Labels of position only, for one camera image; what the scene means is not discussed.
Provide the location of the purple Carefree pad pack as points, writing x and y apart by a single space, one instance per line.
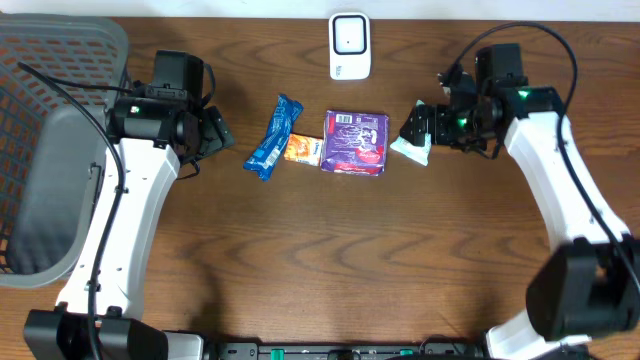
355 143

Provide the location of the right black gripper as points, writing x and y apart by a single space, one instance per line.
442 132

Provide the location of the teal wet wipes pack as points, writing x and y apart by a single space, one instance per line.
418 153

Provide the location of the orange Kleenex tissue pack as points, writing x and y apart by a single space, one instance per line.
304 149

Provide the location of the blue snack wrapper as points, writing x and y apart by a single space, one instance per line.
265 157

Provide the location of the grey plastic mesh basket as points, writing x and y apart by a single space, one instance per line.
52 158

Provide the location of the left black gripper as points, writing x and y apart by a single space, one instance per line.
210 131

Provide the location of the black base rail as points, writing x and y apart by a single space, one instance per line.
254 351

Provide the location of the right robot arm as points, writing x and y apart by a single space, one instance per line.
589 287

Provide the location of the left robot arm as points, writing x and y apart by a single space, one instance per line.
98 312

